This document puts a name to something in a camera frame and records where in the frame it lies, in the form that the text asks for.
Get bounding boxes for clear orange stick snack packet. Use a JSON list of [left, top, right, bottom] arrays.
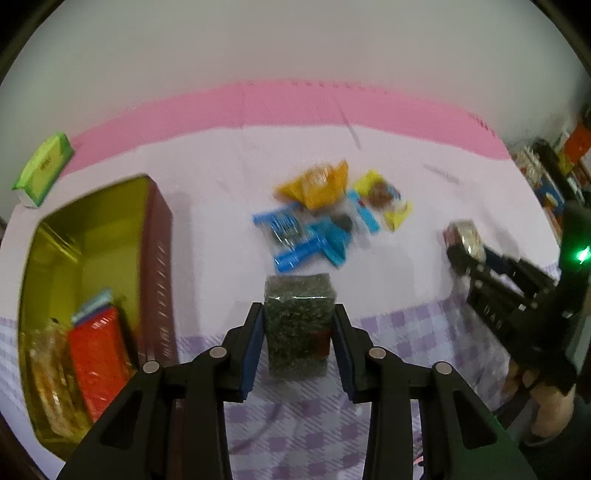
[[28, 320, 83, 438]]

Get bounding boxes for blue striped candy wrapper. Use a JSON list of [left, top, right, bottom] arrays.
[[252, 204, 309, 250]]

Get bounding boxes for blue-ended dark candy packet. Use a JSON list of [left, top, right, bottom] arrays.
[[274, 217, 352, 274]]

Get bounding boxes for dark green block packet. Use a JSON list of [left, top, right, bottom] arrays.
[[263, 273, 337, 380]]

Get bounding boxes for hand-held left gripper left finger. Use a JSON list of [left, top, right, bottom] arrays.
[[56, 301, 266, 480]]

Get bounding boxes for brown square snack packet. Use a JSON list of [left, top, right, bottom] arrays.
[[443, 220, 485, 261]]

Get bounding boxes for green tissue pack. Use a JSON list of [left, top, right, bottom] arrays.
[[11, 133, 75, 208]]

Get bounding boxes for yellow snack packet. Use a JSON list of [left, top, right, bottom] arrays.
[[276, 159, 349, 210]]

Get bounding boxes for black case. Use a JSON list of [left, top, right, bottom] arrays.
[[531, 138, 573, 204]]

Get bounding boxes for small yellow candy packet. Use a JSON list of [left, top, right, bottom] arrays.
[[353, 170, 413, 232]]

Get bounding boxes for maroon gold tin box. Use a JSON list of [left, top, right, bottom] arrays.
[[17, 174, 180, 460]]

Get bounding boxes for blue orange printed box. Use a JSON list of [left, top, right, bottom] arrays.
[[538, 182, 568, 229]]

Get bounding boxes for person's right hand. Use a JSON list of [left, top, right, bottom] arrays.
[[505, 360, 540, 398]]

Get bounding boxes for floral printed box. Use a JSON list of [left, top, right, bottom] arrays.
[[514, 147, 544, 188]]

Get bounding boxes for large blue packet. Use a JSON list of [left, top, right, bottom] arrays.
[[71, 288, 114, 326]]

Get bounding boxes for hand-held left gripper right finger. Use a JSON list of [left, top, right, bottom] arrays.
[[332, 304, 540, 480]]

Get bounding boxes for red snack packet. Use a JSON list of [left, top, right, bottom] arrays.
[[68, 307, 139, 423]]

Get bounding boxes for orange yellow box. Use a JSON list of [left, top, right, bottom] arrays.
[[561, 117, 591, 174]]

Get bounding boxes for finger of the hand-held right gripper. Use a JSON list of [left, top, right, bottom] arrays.
[[446, 244, 486, 278], [481, 247, 556, 302]]

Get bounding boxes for pink foam mat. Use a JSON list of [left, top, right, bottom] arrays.
[[69, 80, 513, 174]]

